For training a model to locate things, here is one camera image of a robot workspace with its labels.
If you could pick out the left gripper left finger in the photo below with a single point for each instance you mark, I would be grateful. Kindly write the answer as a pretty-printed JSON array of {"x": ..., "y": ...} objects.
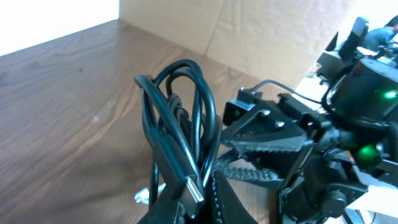
[{"x": 166, "y": 210}]

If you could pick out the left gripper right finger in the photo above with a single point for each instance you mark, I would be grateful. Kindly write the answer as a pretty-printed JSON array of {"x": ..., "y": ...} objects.
[{"x": 225, "y": 206}]

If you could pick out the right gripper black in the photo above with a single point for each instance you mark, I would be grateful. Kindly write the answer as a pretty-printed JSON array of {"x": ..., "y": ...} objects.
[{"x": 324, "y": 184}]

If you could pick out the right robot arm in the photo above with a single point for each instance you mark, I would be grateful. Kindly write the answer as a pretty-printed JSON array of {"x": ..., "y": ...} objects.
[{"x": 361, "y": 100}]

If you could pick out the cardboard panel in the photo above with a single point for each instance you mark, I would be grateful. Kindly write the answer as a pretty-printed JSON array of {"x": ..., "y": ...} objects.
[{"x": 277, "y": 39}]

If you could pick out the right camera cable black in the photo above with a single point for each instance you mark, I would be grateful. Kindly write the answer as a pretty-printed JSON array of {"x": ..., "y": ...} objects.
[{"x": 273, "y": 82}]

